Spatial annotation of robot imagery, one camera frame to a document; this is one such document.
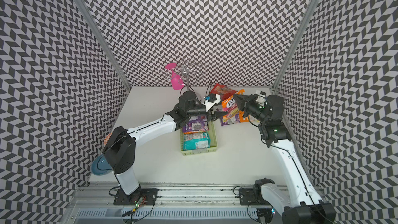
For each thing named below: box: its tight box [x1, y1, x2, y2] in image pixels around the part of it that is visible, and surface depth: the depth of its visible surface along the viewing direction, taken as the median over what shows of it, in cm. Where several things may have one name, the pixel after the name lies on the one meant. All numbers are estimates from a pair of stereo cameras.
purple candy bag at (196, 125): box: [182, 115, 210, 135], surface depth 96 cm
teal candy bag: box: [182, 132, 211, 151], surface depth 91 cm
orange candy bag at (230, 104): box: [221, 89, 246, 114], surface depth 70 cm
